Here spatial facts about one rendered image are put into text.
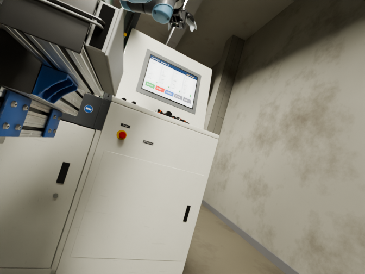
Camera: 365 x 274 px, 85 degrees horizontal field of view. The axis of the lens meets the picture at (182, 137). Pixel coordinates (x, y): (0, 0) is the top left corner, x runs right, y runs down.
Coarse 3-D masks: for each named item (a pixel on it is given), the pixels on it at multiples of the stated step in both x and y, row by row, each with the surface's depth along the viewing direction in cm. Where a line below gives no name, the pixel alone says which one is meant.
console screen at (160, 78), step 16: (144, 64) 140; (160, 64) 146; (176, 64) 152; (144, 80) 137; (160, 80) 143; (176, 80) 149; (192, 80) 157; (160, 96) 140; (176, 96) 147; (192, 96) 154; (192, 112) 151
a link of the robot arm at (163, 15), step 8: (152, 0) 77; (160, 0) 76; (168, 0) 77; (176, 0) 81; (144, 8) 79; (152, 8) 78; (160, 8) 76; (168, 8) 77; (160, 16) 78; (168, 16) 78
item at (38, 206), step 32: (64, 128) 95; (0, 160) 85; (32, 160) 90; (64, 160) 95; (0, 192) 86; (32, 192) 90; (64, 192) 96; (0, 224) 86; (32, 224) 91; (64, 224) 96; (0, 256) 86; (32, 256) 91
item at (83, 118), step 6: (84, 96) 98; (90, 96) 99; (96, 96) 100; (84, 102) 98; (90, 102) 99; (96, 102) 100; (96, 108) 100; (66, 114) 95; (78, 114) 97; (84, 114) 98; (90, 114) 99; (96, 114) 100; (66, 120) 95; (72, 120) 96; (78, 120) 97; (84, 120) 98; (90, 120) 99; (90, 126) 99
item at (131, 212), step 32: (128, 64) 134; (192, 64) 160; (128, 96) 130; (128, 128) 107; (160, 128) 115; (96, 160) 101; (128, 160) 108; (160, 160) 115; (192, 160) 124; (96, 192) 101; (128, 192) 108; (160, 192) 116; (192, 192) 125; (96, 224) 102; (128, 224) 109; (160, 224) 117; (192, 224) 126; (64, 256) 97; (96, 256) 103; (128, 256) 109; (160, 256) 117
